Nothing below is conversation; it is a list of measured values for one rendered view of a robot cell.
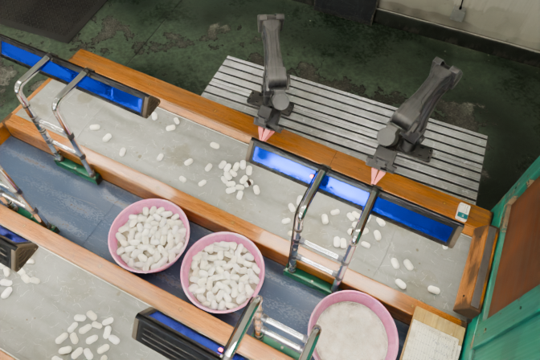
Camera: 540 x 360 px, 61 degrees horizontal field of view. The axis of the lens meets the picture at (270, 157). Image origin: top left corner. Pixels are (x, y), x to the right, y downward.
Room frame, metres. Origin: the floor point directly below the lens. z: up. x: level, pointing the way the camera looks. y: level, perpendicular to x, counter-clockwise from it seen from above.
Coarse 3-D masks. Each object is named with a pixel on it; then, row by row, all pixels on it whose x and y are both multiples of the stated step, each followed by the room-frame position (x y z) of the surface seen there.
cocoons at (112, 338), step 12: (0, 264) 0.52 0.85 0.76; (24, 276) 0.48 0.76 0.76; (72, 324) 0.34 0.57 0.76; (96, 324) 0.34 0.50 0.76; (60, 336) 0.31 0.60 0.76; (72, 336) 0.31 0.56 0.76; (96, 336) 0.31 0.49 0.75; (108, 336) 0.31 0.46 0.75; (60, 348) 0.27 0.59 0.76; (108, 348) 0.28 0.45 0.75
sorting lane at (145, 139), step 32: (128, 128) 1.10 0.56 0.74; (160, 128) 1.10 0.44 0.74; (192, 128) 1.11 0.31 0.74; (128, 160) 0.94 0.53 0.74; (224, 160) 0.96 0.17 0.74; (192, 192) 0.82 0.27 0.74; (224, 192) 0.82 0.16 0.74; (288, 192) 0.83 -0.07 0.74; (256, 224) 0.70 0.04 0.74; (288, 224) 0.70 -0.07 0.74; (320, 224) 0.70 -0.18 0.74; (384, 256) 0.59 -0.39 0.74; (416, 256) 0.60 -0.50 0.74; (448, 256) 0.60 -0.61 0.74; (416, 288) 0.49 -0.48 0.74; (448, 288) 0.49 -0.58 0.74
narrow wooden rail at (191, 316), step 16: (0, 208) 0.71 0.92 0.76; (16, 224) 0.66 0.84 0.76; (32, 224) 0.66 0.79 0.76; (32, 240) 0.60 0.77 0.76; (48, 240) 0.60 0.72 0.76; (64, 240) 0.60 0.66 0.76; (64, 256) 0.55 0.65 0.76; (80, 256) 0.55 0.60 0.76; (96, 256) 0.55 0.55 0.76; (96, 272) 0.50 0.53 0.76; (112, 272) 0.50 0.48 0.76; (128, 272) 0.50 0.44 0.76; (128, 288) 0.45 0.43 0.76; (144, 288) 0.45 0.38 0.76; (160, 288) 0.45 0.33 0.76; (160, 304) 0.41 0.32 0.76; (176, 304) 0.41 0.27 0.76; (192, 320) 0.36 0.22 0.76; (208, 320) 0.37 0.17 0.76; (208, 336) 0.32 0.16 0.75; (224, 336) 0.32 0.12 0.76; (240, 352) 0.28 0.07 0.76; (256, 352) 0.28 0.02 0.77; (272, 352) 0.28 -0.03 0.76
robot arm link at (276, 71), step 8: (264, 16) 1.34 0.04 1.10; (280, 16) 1.35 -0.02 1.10; (264, 24) 1.32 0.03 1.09; (272, 24) 1.32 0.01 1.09; (280, 24) 1.35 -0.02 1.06; (264, 32) 1.31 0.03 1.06; (272, 32) 1.29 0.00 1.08; (272, 40) 1.26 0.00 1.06; (272, 48) 1.24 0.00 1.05; (272, 56) 1.21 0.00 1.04; (280, 56) 1.21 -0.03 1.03; (272, 64) 1.18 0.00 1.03; (280, 64) 1.18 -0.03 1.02; (272, 72) 1.15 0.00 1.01; (280, 72) 1.16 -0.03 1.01; (272, 80) 1.13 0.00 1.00; (280, 80) 1.13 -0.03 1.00
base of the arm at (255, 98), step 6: (252, 96) 1.34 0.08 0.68; (258, 96) 1.34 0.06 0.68; (264, 96) 1.29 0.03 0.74; (270, 96) 1.28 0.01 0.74; (252, 102) 1.30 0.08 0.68; (258, 102) 1.31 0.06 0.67; (264, 102) 1.29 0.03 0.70; (288, 108) 1.28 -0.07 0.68; (282, 114) 1.25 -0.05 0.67; (288, 114) 1.24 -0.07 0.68
